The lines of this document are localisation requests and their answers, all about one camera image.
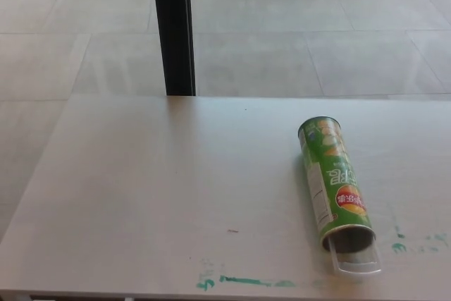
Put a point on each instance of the clear plastic chips tray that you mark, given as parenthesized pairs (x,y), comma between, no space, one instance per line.
(356,265)

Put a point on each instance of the green chips can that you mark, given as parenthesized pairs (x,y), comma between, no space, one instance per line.
(334,174)

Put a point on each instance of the black vertical post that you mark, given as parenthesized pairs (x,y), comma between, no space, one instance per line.
(174,29)

